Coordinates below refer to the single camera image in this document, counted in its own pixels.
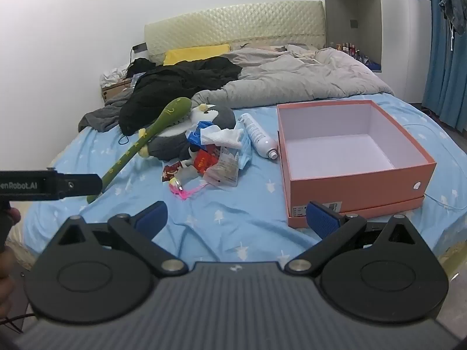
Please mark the dark grey blanket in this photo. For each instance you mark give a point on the dark grey blanket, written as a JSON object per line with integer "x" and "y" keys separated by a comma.
{"x": 104, "y": 119}

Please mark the green long plush toy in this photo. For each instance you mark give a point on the green long plush toy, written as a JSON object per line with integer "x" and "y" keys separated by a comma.
{"x": 173, "y": 112}

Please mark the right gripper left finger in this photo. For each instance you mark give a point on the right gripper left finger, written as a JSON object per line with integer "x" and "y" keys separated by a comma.
{"x": 134, "y": 235}

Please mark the white spray bottle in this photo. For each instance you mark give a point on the white spray bottle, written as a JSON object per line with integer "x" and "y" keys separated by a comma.
{"x": 263, "y": 143}

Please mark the cardboard box beside bed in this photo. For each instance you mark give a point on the cardboard box beside bed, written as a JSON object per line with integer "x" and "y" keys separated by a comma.
{"x": 113, "y": 90}

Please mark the red snack packet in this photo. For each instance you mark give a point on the red snack packet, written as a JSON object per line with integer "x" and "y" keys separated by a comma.
{"x": 172, "y": 171}

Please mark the blue star bedsheet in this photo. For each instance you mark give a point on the blue star bedsheet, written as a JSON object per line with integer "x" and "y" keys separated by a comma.
{"x": 248, "y": 222}

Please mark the panda plush toy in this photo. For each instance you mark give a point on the panda plush toy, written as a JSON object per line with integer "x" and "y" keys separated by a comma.
{"x": 185, "y": 170}

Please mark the person's left hand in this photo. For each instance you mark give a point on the person's left hand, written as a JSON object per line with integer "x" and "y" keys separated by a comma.
{"x": 9, "y": 217}

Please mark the red envelope packet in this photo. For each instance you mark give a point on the red envelope packet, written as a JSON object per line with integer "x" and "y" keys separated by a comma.
{"x": 205, "y": 158}

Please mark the white tissue cloth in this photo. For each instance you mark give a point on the white tissue cloth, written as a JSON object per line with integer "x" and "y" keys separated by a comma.
{"x": 229, "y": 138}

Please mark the white printed plastic bag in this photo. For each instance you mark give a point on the white printed plastic bag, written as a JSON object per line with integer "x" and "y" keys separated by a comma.
{"x": 225, "y": 171}

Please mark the grey quilt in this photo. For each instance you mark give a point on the grey quilt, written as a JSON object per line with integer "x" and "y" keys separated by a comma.
{"x": 295, "y": 75}

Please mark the beige padded headboard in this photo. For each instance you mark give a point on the beige padded headboard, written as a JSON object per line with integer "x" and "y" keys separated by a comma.
{"x": 262, "y": 22}

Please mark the blue face mask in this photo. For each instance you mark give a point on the blue face mask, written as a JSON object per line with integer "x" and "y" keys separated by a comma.
{"x": 243, "y": 146}

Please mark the grey penguin plush toy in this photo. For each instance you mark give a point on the grey penguin plush toy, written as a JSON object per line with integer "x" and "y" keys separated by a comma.
{"x": 175, "y": 141}

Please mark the black clothing pile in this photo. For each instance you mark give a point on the black clothing pile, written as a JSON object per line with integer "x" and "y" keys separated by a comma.
{"x": 157, "y": 87}

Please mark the blue plastic snack bag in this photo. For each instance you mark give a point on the blue plastic snack bag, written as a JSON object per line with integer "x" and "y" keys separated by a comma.
{"x": 201, "y": 134}

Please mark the blue curtain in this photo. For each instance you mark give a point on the blue curtain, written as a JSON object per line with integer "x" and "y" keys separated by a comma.
{"x": 445, "y": 92}

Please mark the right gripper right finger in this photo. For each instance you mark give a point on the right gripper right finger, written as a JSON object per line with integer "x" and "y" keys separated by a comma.
{"x": 338, "y": 234}

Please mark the orange cardboard shoe box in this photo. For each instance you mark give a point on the orange cardboard shoe box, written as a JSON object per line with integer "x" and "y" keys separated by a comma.
{"x": 350, "y": 156}

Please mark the small bottles on shelf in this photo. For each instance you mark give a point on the small bottles on shelf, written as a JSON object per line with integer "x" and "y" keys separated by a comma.
{"x": 351, "y": 50}

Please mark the yellow pink feather toy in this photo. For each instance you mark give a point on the yellow pink feather toy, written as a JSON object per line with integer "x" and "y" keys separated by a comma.
{"x": 177, "y": 189}

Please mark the yellow pillow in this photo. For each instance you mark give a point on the yellow pillow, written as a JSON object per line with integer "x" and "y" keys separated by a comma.
{"x": 174, "y": 56}

